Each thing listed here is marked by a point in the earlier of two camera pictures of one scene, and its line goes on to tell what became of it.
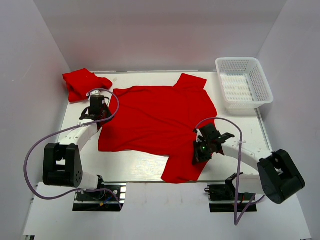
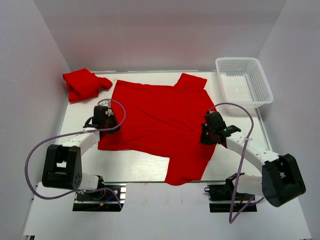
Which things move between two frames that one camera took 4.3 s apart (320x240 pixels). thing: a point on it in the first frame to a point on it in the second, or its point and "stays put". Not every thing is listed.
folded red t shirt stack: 80,82 stays put
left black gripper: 109,113 to 116,124
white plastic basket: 243,82 stays put
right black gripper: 198,157 to 203,139
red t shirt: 161,121 stays put
